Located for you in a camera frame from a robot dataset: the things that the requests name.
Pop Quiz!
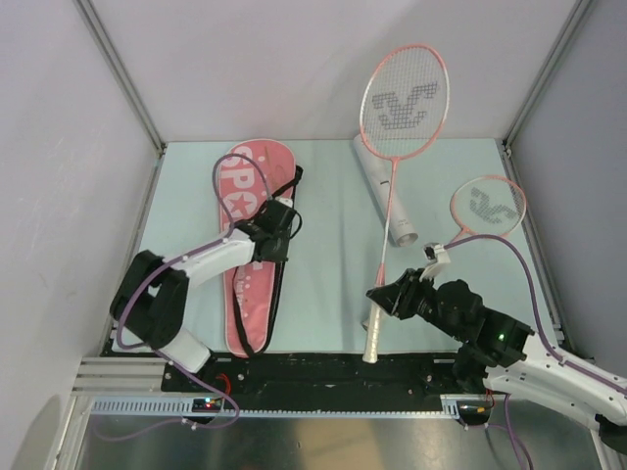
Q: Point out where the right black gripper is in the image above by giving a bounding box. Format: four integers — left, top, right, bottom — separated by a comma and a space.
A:
366, 268, 464, 341

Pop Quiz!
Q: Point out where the pink racket cover bag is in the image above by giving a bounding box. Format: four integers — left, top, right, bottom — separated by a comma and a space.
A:
217, 139, 302, 357

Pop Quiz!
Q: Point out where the translucent shuttlecock tube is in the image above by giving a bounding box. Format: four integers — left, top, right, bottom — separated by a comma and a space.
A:
353, 135, 418, 247

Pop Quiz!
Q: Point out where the pink badminton racket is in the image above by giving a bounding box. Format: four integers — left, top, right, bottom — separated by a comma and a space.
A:
450, 175, 527, 243
357, 44, 451, 363

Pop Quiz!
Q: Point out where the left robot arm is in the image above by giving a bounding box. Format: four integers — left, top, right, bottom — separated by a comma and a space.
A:
110, 197, 297, 391

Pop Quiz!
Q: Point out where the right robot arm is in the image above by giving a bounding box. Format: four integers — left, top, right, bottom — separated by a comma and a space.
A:
366, 269, 626, 453

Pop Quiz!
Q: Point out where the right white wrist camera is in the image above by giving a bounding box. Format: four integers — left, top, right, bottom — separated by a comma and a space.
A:
420, 243, 451, 280

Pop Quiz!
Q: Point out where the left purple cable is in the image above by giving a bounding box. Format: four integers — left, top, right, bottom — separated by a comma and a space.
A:
115, 154, 275, 442

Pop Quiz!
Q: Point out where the purple cable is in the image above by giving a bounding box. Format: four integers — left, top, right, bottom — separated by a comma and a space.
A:
115, 154, 275, 442
448, 234, 627, 466

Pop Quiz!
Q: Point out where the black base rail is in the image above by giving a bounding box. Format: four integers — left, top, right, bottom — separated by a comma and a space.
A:
161, 350, 510, 412

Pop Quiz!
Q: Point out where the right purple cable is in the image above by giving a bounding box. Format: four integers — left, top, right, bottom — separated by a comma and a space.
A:
448, 234, 627, 466

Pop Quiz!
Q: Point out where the left aluminium frame post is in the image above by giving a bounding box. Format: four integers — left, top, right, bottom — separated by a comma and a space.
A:
72, 0, 166, 153

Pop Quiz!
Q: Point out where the aluminium frame post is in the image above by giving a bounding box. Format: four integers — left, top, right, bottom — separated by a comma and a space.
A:
72, 0, 166, 153
504, 0, 597, 148

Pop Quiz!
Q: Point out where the right aluminium frame post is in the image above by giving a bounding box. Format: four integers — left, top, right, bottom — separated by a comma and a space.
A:
504, 0, 597, 148

